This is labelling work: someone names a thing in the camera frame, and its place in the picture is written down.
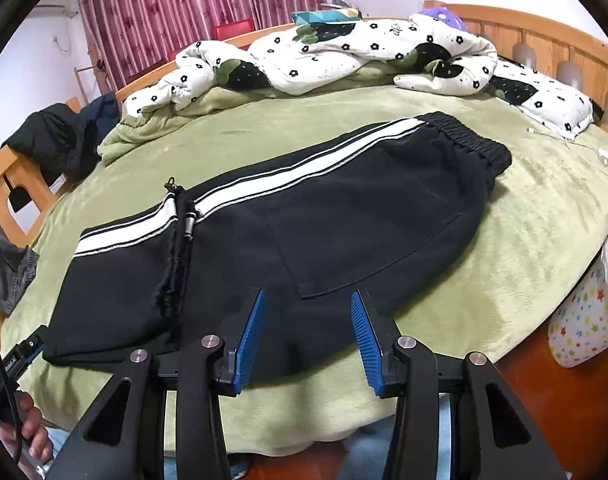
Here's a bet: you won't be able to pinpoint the black track pants white stripe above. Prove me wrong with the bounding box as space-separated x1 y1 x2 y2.
44 112 512 382

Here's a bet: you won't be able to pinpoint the person's left hand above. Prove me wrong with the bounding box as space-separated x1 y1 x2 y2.
14 391 54 464

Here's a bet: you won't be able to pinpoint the grey denim jeans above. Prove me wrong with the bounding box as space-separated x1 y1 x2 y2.
0 225 38 315

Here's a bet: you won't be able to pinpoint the star patterned laundry basket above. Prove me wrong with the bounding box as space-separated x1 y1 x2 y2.
548 237 608 368

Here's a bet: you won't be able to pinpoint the green plush bed blanket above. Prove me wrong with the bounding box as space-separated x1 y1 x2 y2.
1 78 608 456

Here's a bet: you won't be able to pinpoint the navy blue garment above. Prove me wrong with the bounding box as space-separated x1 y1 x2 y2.
80 92 121 145

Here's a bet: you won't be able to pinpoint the white floral pillow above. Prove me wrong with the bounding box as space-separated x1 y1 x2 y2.
486 58 603 141

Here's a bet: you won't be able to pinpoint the white floral quilt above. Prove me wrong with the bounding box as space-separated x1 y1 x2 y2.
123 13 498 117

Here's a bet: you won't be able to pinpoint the wooden coat rack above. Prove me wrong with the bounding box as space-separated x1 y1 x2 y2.
73 46 110 105

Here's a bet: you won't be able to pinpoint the teal patterned pillow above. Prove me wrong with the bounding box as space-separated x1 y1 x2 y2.
291 8 361 26

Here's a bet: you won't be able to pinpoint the maroon patterned curtain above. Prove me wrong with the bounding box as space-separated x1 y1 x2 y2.
78 0 325 90

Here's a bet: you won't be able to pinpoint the wooden bed frame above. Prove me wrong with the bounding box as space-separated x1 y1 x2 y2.
0 0 608 351

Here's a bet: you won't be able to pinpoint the black jacket on rail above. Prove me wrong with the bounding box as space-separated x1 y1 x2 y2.
2 103 99 181

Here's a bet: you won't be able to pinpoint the white charger with cable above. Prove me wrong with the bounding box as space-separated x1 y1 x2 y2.
526 127 608 167

